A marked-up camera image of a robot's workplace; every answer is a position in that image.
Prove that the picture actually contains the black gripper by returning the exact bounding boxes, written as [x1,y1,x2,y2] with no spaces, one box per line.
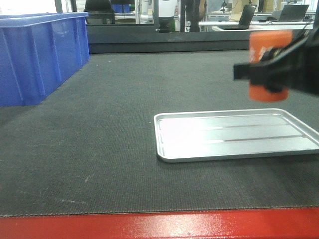
[233,23,319,96]

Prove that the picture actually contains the black conveyor belt mat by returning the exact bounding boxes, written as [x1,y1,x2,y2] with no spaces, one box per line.
[0,51,319,216]

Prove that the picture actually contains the white background table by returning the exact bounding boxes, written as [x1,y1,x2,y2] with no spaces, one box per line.
[199,21,314,31]

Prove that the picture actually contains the black laptop centre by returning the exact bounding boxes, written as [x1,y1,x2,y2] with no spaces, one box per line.
[219,4,256,30]

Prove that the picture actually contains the grey laptop right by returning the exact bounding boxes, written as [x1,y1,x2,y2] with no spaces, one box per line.
[266,4,309,22]

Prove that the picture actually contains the silver metal tray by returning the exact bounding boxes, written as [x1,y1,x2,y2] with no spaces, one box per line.
[154,108,319,163]

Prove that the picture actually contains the blue plastic crate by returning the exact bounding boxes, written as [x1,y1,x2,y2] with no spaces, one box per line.
[0,12,90,107]

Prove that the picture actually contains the red conveyor frame edge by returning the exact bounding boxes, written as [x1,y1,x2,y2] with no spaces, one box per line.
[0,207,319,239]

